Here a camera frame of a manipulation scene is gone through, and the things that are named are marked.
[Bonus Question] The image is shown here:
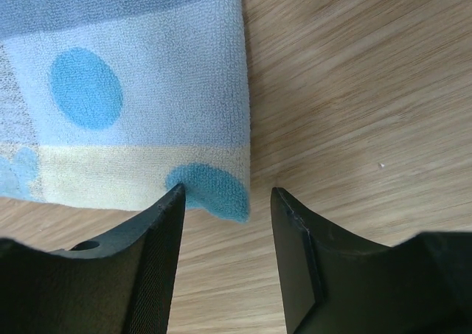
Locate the blue orange dotted towel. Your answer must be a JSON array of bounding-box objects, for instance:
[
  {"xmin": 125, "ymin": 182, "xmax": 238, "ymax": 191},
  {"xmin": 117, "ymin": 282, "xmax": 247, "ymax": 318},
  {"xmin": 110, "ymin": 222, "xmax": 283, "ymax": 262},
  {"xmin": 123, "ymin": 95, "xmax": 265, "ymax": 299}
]
[{"xmin": 1, "ymin": 0, "xmax": 250, "ymax": 222}]

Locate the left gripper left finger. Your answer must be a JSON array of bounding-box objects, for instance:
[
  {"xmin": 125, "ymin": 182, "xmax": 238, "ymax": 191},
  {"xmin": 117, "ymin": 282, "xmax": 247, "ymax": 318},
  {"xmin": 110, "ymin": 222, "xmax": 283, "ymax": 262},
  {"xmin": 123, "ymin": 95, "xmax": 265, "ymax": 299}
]
[{"xmin": 1, "ymin": 185, "xmax": 185, "ymax": 333}]

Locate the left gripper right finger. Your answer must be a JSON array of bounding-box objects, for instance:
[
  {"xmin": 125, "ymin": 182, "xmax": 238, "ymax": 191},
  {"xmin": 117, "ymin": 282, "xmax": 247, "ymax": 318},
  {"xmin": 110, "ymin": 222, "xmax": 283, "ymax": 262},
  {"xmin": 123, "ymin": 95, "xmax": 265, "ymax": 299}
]
[{"xmin": 271, "ymin": 188, "xmax": 471, "ymax": 333}]

